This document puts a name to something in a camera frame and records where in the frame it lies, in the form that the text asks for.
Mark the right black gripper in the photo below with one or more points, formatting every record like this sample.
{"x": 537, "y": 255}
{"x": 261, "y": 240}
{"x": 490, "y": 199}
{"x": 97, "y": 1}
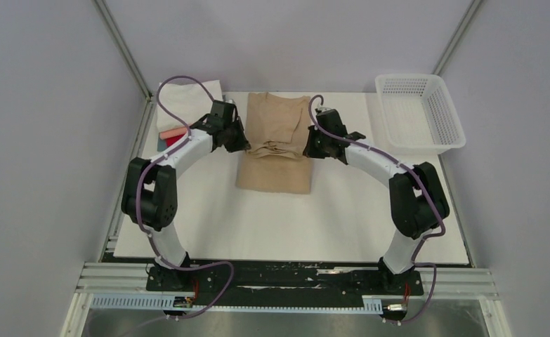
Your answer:
{"x": 310, "y": 150}

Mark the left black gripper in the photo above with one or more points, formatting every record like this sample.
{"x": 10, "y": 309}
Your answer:
{"x": 241, "y": 144}

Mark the beige t shirt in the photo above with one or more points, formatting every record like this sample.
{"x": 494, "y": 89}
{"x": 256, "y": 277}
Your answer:
{"x": 277, "y": 130}

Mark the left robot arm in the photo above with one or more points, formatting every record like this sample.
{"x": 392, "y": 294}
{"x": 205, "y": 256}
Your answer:
{"x": 150, "y": 197}

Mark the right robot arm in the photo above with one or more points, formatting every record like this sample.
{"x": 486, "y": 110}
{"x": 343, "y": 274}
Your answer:
{"x": 418, "y": 204}

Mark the red folded t shirt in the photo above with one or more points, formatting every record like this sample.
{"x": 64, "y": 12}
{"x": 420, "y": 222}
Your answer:
{"x": 173, "y": 140}

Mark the pink folded t shirt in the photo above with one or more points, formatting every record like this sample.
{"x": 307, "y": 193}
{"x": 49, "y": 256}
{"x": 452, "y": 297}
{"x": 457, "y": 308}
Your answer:
{"x": 173, "y": 133}

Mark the blue-grey folded t shirt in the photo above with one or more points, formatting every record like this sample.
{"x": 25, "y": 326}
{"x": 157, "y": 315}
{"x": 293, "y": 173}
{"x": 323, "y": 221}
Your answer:
{"x": 161, "y": 145}

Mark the white plastic basket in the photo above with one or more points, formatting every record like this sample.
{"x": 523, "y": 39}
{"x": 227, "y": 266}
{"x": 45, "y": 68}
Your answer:
{"x": 418, "y": 114}

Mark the left aluminium frame post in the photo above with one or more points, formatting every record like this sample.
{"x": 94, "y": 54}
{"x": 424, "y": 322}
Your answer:
{"x": 113, "y": 29}

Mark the aluminium frame post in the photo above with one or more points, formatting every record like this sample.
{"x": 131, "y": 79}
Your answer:
{"x": 113, "y": 29}
{"x": 457, "y": 36}

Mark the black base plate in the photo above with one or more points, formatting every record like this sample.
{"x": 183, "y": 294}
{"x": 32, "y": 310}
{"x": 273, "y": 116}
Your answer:
{"x": 295, "y": 284}

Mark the right aluminium frame post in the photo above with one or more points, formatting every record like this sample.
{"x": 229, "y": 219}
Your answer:
{"x": 457, "y": 36}

